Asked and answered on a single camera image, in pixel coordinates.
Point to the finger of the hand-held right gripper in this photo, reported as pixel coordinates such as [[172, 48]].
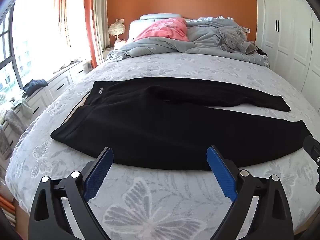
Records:
[[312, 147]]

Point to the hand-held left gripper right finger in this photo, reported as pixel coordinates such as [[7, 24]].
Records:
[[222, 175]]

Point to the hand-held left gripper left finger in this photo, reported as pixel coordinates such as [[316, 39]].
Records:
[[98, 177]]

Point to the black pants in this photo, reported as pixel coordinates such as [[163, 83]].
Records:
[[150, 130]]

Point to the grey butterfly bedspread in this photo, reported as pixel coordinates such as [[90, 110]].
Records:
[[160, 205]]

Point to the orange striped object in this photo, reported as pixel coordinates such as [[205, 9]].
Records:
[[6, 203]]

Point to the light green cloth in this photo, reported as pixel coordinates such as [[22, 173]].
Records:
[[26, 107]]

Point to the grey towel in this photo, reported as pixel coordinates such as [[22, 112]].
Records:
[[13, 122]]

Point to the white drawer cabinet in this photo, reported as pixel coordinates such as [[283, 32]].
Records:
[[60, 82]]

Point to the dark cloth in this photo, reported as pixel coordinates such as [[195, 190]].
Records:
[[261, 51]]

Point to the dark blue clothing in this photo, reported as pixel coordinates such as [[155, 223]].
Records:
[[35, 85]]

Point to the white wardrobe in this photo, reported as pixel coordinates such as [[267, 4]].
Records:
[[285, 35]]

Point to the pale crumpled cloth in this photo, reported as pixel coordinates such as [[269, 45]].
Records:
[[70, 63]]

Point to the white nightstand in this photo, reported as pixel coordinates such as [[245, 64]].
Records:
[[116, 47]]

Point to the crumpled grey garment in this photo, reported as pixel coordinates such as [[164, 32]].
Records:
[[232, 38]]

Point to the grey duvet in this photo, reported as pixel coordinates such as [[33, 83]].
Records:
[[160, 45]]

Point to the white feather table lamp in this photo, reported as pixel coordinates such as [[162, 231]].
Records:
[[116, 28]]

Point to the window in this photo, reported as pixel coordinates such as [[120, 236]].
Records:
[[7, 55]]

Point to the pink pillow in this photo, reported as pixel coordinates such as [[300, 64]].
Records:
[[165, 28]]

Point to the white ruffled pillow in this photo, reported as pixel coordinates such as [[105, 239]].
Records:
[[210, 18]]

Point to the orange curtain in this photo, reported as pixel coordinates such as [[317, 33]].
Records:
[[60, 5], [90, 17]]

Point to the wall switch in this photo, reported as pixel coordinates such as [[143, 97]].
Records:
[[120, 20]]

